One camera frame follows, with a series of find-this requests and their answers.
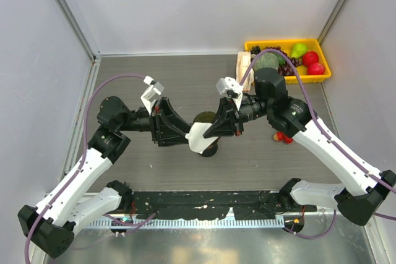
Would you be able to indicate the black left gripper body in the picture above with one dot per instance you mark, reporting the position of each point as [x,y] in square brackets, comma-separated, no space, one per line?
[154,120]

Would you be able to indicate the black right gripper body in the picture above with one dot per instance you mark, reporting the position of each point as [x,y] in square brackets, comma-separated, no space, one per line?
[239,120]

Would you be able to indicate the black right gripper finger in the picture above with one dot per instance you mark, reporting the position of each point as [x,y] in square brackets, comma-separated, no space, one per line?
[220,128]
[224,113]

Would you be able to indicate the white paper coffee filter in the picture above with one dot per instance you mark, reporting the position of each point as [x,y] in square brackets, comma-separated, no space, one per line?
[195,138]

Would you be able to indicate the dark green glass dripper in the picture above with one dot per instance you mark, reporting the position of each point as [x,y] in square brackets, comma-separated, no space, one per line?
[205,117]

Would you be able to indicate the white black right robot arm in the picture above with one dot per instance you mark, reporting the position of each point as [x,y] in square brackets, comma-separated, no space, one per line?
[362,188]

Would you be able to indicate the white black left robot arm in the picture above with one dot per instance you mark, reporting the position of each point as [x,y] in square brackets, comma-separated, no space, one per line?
[53,223]

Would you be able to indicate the red black coffee server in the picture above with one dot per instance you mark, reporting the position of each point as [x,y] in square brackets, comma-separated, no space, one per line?
[210,151]

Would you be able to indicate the orange white filter paper pack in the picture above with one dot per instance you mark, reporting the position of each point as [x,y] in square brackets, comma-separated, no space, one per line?
[242,63]

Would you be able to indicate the red yellow lychee bunch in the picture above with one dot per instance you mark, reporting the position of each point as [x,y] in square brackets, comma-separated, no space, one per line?
[281,137]

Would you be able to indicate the green netted melon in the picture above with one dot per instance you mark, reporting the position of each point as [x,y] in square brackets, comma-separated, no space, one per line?
[267,60]

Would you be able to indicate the black grape bunch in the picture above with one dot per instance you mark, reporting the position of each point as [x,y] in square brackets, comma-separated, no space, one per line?
[255,50]

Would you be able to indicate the dark red grape bunch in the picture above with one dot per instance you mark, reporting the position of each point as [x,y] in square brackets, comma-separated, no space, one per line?
[286,70]

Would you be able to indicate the green pear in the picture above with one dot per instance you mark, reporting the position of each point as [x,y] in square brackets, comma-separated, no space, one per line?
[298,50]

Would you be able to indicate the red pink apple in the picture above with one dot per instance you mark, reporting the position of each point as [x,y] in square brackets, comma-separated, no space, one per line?
[316,69]

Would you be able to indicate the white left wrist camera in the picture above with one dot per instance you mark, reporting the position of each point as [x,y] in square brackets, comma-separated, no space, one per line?
[151,93]

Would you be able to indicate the white slotted cable duct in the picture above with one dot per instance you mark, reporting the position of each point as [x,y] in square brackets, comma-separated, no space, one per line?
[228,222]

